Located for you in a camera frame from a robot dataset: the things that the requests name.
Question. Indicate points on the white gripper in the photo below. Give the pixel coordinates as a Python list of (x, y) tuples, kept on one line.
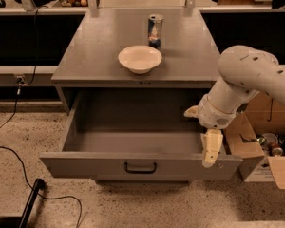
[(213, 114)]

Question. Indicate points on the grey top drawer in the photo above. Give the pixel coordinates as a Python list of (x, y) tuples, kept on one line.
[(135, 134)]

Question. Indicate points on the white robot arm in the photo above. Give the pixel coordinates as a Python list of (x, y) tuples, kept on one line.
[(243, 73)]

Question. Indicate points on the open cardboard box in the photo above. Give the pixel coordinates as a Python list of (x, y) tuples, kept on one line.
[(262, 116)]

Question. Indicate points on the grey drawer cabinet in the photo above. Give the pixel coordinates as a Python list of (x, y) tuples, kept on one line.
[(189, 58)]

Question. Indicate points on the cans in cardboard box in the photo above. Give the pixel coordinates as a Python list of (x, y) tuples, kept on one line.
[(272, 144)]

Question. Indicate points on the white bowl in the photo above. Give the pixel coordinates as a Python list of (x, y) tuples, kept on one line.
[(140, 59)]

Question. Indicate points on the blue silver drink can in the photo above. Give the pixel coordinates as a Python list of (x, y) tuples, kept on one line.
[(155, 22)]

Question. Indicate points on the black stand base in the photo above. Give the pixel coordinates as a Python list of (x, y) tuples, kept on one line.
[(9, 221)]

